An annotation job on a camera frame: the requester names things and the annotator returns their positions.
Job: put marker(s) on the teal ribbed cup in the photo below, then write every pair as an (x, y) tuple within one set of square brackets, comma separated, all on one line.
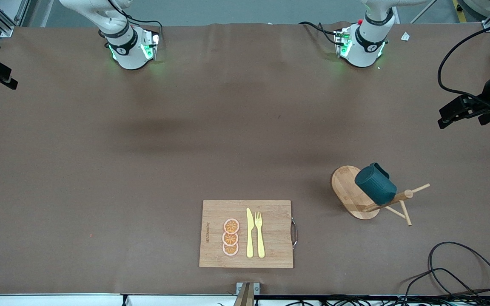
[(374, 185)]

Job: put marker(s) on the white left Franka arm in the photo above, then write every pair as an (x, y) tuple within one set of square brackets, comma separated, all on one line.
[(368, 42)]

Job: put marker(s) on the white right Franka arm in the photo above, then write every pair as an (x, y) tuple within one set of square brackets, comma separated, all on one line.
[(130, 51)]

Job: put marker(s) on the wooden cup rack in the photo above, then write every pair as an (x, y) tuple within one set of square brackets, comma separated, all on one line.
[(345, 191)]

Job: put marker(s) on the white paper scrap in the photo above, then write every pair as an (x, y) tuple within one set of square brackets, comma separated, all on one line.
[(405, 36)]

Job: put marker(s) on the bamboo cutting board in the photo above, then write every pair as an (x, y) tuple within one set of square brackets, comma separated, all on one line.
[(277, 238)]

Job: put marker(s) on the yellow plastic fork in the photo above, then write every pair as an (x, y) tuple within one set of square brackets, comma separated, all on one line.
[(260, 242)]

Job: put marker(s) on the yellow plastic knife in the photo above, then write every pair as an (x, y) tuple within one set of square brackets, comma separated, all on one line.
[(249, 238)]

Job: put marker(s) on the orange slice toy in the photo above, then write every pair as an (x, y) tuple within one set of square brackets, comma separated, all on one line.
[(230, 249), (230, 239), (231, 226)]

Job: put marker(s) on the metal table edge bracket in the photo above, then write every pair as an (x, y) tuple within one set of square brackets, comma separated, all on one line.
[(255, 289)]

